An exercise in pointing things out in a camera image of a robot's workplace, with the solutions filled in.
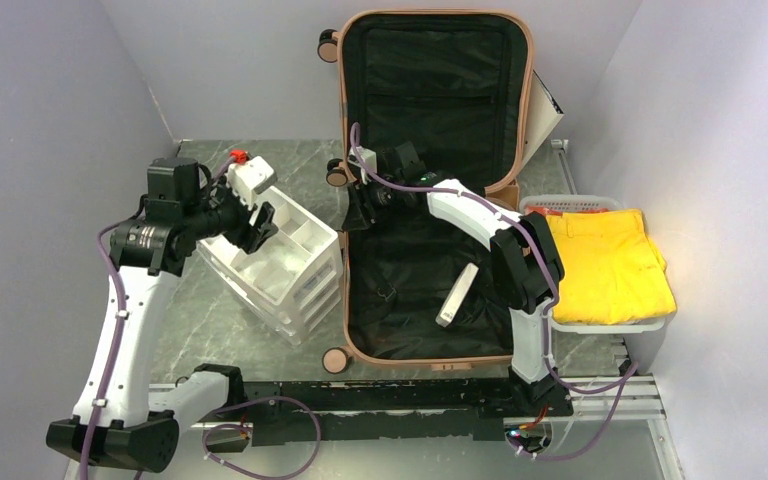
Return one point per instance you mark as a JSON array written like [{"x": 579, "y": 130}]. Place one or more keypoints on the pink hard-shell suitcase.
[{"x": 434, "y": 113}]

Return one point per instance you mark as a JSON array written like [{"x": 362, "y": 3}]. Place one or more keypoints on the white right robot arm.
[{"x": 436, "y": 274}]

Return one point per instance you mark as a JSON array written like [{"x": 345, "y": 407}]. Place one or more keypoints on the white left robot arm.
[{"x": 117, "y": 422}]

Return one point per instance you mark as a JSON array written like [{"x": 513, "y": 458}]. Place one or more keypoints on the white flat board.
[{"x": 543, "y": 115}]

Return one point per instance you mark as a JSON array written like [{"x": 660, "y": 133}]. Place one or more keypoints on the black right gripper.
[{"x": 362, "y": 209}]

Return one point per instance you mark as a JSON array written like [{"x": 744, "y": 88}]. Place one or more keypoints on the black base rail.
[{"x": 479, "y": 408}]

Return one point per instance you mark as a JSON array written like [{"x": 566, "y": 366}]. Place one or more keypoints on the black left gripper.
[{"x": 248, "y": 236}]

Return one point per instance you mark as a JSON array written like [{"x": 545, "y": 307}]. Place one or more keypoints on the yellow garment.
[{"x": 614, "y": 271}]

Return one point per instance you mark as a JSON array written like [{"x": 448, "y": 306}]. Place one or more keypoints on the black suitcase wheel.
[
  {"x": 336, "y": 360},
  {"x": 336, "y": 174}
]

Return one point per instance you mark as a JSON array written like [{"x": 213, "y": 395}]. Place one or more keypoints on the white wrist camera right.
[{"x": 366, "y": 160}]

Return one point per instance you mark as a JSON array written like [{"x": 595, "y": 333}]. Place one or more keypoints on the white plastic mesh basket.
[{"x": 559, "y": 203}]

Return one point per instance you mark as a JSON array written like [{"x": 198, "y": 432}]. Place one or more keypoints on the white plastic drawer organizer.
[{"x": 292, "y": 281}]

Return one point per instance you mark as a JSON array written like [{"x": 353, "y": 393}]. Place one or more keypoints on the white book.
[{"x": 456, "y": 295}]

